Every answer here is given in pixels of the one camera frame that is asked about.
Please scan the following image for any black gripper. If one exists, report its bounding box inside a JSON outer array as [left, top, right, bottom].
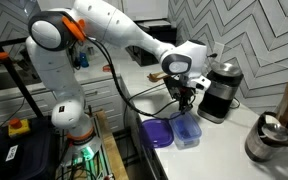
[[168, 77, 198, 114]]

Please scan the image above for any wooden board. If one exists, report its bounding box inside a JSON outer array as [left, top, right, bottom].
[[95, 110, 130, 180]]

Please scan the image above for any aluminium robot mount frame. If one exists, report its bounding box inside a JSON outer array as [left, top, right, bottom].
[[55, 106, 117, 180]]

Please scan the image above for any white drawer cabinet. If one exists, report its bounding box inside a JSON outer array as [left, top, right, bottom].
[[0, 74, 127, 135]]

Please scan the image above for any black cooktop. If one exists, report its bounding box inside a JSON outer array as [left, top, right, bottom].
[[0, 68, 44, 94]]

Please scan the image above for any clear rectangular plastic container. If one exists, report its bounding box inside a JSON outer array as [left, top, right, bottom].
[[173, 131, 202, 151]]

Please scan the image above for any white wall outlet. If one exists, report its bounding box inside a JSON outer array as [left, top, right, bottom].
[[212, 41, 226, 63]]

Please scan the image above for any large metal spoon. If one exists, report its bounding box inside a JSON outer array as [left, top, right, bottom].
[[261, 114, 288, 143]]

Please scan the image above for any steel utensil holder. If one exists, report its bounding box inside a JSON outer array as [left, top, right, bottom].
[[244, 111, 288, 164]]

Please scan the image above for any light wooden spoon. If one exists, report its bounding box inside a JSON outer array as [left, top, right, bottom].
[[275, 75, 288, 125]]

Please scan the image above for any black case with label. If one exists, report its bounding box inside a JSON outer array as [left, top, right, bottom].
[[0, 115, 60, 180]]

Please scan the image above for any black and silver coffee maker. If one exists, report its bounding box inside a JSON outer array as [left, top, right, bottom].
[[197, 61, 245, 125]]

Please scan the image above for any thin black outlet cable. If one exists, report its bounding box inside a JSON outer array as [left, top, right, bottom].
[[123, 51, 218, 134]]

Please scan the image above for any brown wooden spoon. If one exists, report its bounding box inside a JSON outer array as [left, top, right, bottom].
[[146, 71, 172, 83]]

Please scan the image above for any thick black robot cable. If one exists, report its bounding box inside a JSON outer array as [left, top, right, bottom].
[[85, 36, 189, 122]]

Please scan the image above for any yellow emergency stop box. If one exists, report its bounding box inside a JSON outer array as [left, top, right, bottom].
[[7, 117, 31, 139]]

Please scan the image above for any blue plastic container lid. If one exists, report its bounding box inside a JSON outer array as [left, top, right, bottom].
[[168, 111, 203, 141]]

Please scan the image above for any black metal stand pole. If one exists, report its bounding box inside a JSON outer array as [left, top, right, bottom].
[[0, 18, 45, 119]]

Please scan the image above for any purple plastic container lid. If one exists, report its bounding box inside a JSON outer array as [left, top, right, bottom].
[[139, 117, 175, 149]]

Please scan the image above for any blue cable connector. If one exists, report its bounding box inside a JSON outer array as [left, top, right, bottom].
[[78, 51, 91, 70]]

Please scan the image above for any small red object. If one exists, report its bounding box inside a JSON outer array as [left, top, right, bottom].
[[102, 63, 113, 73]]

